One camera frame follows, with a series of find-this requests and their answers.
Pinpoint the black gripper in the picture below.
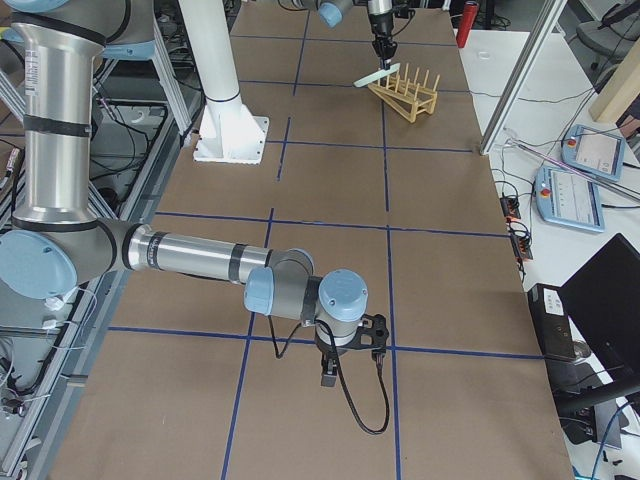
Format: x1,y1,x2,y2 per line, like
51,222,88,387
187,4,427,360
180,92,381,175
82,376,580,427
314,335,347,387
368,12,397,69

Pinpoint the mint green plate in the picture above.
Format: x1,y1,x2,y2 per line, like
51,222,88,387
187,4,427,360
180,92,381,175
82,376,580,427
353,63,400,88

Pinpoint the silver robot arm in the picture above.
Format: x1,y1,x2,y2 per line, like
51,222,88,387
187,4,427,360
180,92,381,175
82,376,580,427
290,0,397,70
1,1,368,386

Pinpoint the wooden dish rack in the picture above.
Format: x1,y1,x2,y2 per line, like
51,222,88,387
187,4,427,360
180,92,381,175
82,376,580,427
367,63,441,124

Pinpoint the red water bottle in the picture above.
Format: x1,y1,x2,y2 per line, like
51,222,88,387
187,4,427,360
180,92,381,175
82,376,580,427
456,1,479,49

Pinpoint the brown paper table cover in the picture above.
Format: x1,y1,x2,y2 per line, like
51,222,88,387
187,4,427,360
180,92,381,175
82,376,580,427
48,4,576,480

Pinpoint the orange black usb hub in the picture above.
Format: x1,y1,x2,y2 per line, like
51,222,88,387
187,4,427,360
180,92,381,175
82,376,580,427
500,195,521,221

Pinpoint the upper blue teach pendant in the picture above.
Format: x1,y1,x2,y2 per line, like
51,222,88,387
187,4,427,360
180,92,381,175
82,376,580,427
561,124,624,182

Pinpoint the blue teach pendant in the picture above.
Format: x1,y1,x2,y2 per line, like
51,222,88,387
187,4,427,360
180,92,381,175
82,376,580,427
561,124,624,182
535,166,605,233

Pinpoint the lower blue teach pendant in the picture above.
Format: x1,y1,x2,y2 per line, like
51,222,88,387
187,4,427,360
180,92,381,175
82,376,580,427
535,166,605,233

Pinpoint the black box with label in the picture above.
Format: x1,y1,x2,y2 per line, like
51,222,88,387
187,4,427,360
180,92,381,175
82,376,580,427
527,283,576,362

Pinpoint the grey office chair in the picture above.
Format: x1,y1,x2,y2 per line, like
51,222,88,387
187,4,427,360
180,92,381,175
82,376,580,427
576,1,639,71

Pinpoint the wooden beam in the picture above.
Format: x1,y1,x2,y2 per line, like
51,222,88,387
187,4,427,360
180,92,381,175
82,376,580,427
589,40,640,123

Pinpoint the black laptop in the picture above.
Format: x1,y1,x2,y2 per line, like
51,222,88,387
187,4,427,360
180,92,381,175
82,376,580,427
560,233,639,379

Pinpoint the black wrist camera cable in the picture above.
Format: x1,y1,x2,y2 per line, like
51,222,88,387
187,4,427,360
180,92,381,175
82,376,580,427
268,314,391,434

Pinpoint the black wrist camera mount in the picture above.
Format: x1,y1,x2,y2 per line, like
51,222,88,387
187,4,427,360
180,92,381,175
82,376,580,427
347,314,389,361

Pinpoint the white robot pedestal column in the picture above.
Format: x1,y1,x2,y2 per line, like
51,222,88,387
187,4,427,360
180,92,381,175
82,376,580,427
179,0,269,165

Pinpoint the aluminium frame post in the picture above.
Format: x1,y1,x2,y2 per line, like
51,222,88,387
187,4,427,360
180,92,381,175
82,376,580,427
479,0,567,155

